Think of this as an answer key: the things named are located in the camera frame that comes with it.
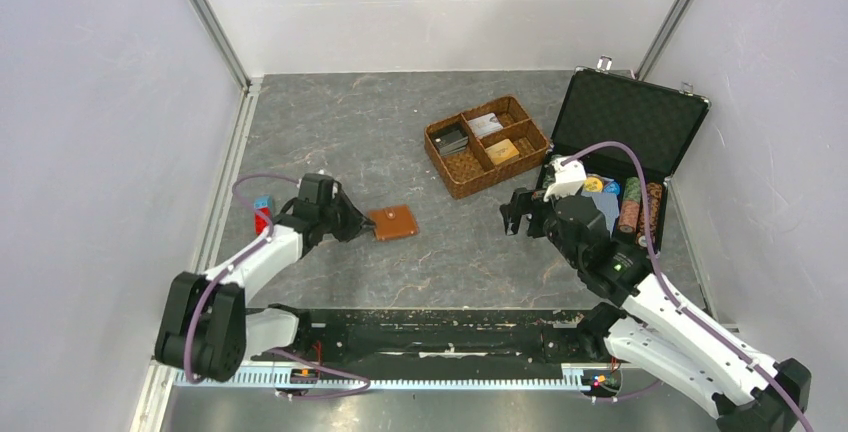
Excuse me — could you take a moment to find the tan card box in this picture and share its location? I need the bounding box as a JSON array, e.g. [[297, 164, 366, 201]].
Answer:
[[485, 139, 521, 166]]

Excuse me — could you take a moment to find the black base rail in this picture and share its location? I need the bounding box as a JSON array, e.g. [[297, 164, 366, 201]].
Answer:
[[285, 308, 612, 381]]

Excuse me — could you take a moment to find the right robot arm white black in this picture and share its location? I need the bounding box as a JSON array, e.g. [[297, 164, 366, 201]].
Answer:
[[499, 188, 811, 431]]

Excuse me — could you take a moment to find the yellow dealer button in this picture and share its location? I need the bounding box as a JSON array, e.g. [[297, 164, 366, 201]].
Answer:
[[582, 176, 605, 192]]

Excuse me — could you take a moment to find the blue playing card deck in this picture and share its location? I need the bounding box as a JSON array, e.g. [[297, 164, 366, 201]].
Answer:
[[588, 192, 620, 234]]

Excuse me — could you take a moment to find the white card stack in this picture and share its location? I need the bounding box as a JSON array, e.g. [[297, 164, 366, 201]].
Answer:
[[467, 113, 503, 138]]

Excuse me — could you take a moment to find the green pink chip row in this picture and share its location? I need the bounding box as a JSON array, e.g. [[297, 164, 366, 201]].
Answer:
[[618, 177, 642, 234]]

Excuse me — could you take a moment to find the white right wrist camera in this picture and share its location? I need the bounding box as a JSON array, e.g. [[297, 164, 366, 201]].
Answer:
[[542, 155, 587, 202]]

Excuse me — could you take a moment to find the black poker chip case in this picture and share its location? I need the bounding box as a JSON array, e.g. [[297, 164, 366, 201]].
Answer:
[[535, 68, 710, 251]]

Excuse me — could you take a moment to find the brown leather card holder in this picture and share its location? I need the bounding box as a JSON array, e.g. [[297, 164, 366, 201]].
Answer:
[[368, 204, 419, 241]]

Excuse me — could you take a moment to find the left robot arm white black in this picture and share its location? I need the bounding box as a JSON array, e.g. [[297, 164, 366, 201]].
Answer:
[[153, 173, 376, 384]]

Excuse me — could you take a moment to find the red blue toy block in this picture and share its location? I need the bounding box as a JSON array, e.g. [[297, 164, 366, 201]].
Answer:
[[253, 195, 274, 236]]

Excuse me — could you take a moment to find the blue round dealer chip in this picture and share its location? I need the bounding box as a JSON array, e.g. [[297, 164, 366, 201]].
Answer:
[[602, 181, 621, 196]]

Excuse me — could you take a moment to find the woven wicker divided basket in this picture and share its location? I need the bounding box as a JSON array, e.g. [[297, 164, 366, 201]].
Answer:
[[424, 95, 551, 199]]

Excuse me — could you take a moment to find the black card stack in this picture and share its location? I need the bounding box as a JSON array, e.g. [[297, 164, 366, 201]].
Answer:
[[431, 123, 468, 157]]

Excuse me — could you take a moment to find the brown poker chip row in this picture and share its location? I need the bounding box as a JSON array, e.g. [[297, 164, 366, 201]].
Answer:
[[637, 183, 664, 248]]

